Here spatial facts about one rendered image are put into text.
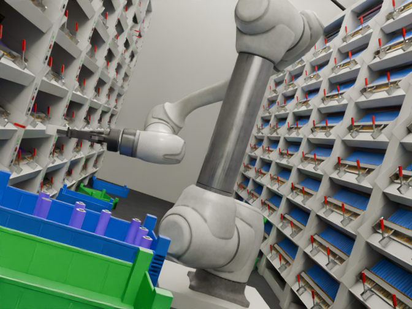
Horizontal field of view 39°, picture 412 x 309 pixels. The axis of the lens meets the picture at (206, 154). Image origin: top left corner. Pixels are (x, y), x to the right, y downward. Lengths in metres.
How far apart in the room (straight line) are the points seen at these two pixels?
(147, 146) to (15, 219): 0.98
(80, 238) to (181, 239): 0.56
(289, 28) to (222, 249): 0.61
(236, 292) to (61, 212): 0.74
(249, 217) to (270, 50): 0.47
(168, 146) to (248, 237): 0.42
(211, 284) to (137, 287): 0.89
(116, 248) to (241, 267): 0.79
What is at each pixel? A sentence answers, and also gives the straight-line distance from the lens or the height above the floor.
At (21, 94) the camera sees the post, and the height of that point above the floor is 0.60.
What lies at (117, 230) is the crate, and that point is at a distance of 1.13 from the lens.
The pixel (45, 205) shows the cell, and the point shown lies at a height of 0.46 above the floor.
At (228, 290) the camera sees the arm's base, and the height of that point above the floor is 0.27.
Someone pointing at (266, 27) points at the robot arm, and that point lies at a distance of 1.52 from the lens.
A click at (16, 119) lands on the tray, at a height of 0.51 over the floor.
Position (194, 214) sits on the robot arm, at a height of 0.47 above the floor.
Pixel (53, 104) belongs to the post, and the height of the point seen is 0.59.
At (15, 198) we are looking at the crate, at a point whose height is 0.44.
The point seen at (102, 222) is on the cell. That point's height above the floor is 0.45.
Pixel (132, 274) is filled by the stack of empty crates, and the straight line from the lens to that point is 0.81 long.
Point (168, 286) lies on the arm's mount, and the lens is 1.63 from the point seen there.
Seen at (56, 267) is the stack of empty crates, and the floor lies 0.42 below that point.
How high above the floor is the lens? 0.64
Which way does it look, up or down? 1 degrees down
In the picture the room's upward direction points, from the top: 19 degrees clockwise
